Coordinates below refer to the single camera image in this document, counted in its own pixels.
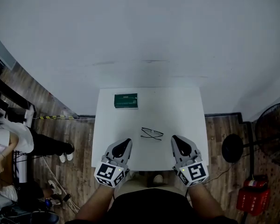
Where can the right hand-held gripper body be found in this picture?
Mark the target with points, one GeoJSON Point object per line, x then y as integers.
{"type": "Point", "coordinates": [196, 171]}

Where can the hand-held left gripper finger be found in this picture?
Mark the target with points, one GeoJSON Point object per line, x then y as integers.
{"type": "Point", "coordinates": [128, 153]}
{"type": "Point", "coordinates": [109, 150]}

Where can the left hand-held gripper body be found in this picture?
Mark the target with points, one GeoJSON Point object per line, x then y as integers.
{"type": "Point", "coordinates": [107, 172]}

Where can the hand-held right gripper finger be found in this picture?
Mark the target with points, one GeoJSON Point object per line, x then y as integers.
{"type": "Point", "coordinates": [194, 148]}
{"type": "Point", "coordinates": [175, 150]}

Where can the black eyeglasses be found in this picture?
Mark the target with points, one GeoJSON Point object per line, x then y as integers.
{"type": "Point", "coordinates": [156, 132]}

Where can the person's left forearm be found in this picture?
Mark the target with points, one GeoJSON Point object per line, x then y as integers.
{"type": "Point", "coordinates": [93, 204]}

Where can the person's right forearm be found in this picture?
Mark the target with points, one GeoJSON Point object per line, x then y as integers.
{"type": "Point", "coordinates": [205, 202]}

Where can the person's khaki trousers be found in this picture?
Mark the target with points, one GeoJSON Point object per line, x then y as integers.
{"type": "Point", "coordinates": [135, 183]}

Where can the person's right shoe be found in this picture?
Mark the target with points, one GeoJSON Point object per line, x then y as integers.
{"type": "Point", "coordinates": [158, 178]}

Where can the black standing fan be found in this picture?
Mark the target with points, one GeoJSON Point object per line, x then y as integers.
{"type": "Point", "coordinates": [232, 148]}

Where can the white table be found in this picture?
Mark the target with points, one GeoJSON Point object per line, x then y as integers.
{"type": "Point", "coordinates": [224, 114]}

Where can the dark green box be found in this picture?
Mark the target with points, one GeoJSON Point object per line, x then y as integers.
{"type": "Point", "coordinates": [126, 101]}

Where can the person's black shirt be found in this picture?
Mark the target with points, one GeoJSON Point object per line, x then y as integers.
{"type": "Point", "coordinates": [151, 206]}

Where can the red fire extinguisher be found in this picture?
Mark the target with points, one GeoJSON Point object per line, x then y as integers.
{"type": "Point", "coordinates": [255, 182]}

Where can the red fire extinguisher box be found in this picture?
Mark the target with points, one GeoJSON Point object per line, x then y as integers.
{"type": "Point", "coordinates": [253, 200]}

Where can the yellow black striped tape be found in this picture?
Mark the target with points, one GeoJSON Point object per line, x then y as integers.
{"type": "Point", "coordinates": [53, 117]}

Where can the dark blue chair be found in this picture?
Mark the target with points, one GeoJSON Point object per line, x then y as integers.
{"type": "Point", "coordinates": [44, 218]}

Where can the brown wooden board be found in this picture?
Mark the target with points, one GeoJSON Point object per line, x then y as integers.
{"type": "Point", "coordinates": [7, 164]}

